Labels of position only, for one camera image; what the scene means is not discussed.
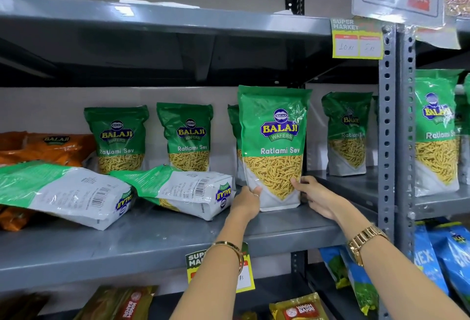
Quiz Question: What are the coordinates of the tall green snack bag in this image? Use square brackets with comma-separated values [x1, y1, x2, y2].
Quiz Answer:
[455, 73, 470, 185]
[414, 69, 464, 198]

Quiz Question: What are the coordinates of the person's left forearm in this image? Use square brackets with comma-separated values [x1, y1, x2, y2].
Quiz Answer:
[170, 215, 260, 320]

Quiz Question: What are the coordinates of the green sev snack pouch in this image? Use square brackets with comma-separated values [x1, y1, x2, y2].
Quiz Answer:
[237, 85, 313, 213]

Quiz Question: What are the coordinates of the person's right hand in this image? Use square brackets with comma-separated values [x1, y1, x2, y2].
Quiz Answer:
[290, 176, 350, 222]

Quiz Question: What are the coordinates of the yellow price label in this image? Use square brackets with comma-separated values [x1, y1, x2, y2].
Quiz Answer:
[331, 17, 385, 60]
[185, 242, 256, 294]

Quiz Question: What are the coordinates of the person's left hand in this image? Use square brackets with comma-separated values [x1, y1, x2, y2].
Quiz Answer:
[229, 186, 263, 221]

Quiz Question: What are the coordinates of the olive gold tea packet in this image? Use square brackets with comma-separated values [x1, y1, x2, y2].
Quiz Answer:
[73, 285, 159, 320]

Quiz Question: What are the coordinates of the yellow tea packet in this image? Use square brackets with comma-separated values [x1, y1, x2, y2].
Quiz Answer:
[269, 293, 330, 320]

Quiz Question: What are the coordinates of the blue and green snack packet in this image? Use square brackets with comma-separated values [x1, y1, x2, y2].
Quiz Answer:
[318, 246, 352, 290]
[339, 246, 380, 317]

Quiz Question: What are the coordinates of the grey metal shelving unit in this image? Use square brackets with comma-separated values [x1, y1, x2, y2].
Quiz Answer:
[0, 0, 397, 320]

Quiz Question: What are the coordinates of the row of green snack packets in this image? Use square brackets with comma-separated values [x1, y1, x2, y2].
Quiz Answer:
[0, 92, 379, 231]

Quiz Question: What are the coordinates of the gold bangle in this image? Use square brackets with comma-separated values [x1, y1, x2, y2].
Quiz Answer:
[210, 241, 245, 275]

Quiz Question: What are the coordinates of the grey slotted shelving rack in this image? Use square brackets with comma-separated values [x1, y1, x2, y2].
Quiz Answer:
[396, 18, 470, 320]

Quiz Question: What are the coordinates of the person's right forearm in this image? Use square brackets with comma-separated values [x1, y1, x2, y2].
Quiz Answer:
[332, 203, 468, 320]

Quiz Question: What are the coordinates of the clear label sleeve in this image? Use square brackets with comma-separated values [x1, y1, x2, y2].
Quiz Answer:
[416, 25, 462, 51]

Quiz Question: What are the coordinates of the gold wristwatch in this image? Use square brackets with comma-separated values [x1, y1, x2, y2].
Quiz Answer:
[347, 225, 390, 267]

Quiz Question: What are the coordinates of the orange snack packet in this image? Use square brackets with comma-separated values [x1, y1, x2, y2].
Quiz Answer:
[0, 205, 31, 232]
[0, 131, 28, 165]
[23, 132, 97, 168]

